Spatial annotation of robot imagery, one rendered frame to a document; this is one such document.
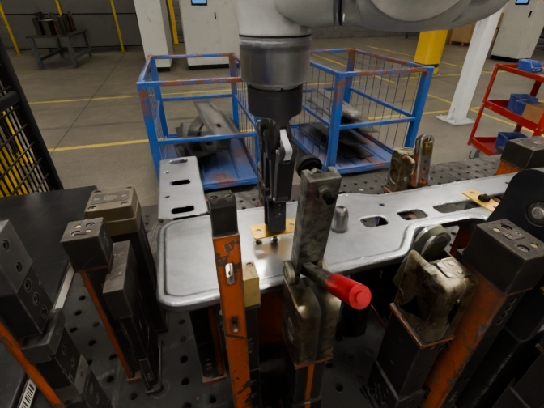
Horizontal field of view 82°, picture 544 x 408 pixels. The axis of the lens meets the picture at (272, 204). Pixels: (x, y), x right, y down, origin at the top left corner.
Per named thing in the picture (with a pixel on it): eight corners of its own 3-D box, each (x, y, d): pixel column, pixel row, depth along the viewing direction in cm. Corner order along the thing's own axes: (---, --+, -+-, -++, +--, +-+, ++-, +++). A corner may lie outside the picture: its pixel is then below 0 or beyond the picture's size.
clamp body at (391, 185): (386, 242, 102) (412, 142, 83) (410, 268, 92) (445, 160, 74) (360, 247, 100) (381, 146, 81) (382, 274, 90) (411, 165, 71)
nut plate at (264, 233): (294, 218, 58) (294, 214, 57) (301, 231, 54) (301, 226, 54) (249, 227, 56) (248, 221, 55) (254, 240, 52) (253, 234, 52)
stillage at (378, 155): (281, 141, 363) (282, 50, 311) (342, 133, 383) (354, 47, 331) (326, 191, 266) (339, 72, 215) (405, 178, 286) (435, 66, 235)
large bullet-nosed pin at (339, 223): (341, 227, 62) (345, 199, 58) (348, 237, 59) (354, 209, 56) (326, 231, 61) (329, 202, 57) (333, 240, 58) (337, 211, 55)
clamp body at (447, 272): (391, 370, 67) (443, 231, 47) (427, 429, 58) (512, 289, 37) (352, 382, 65) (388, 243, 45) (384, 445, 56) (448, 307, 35)
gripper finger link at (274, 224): (284, 193, 51) (286, 194, 50) (284, 227, 54) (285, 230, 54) (266, 195, 50) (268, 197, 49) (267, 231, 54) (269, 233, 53)
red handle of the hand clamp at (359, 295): (316, 256, 43) (382, 281, 27) (318, 271, 43) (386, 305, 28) (286, 261, 42) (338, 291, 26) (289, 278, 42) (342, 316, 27)
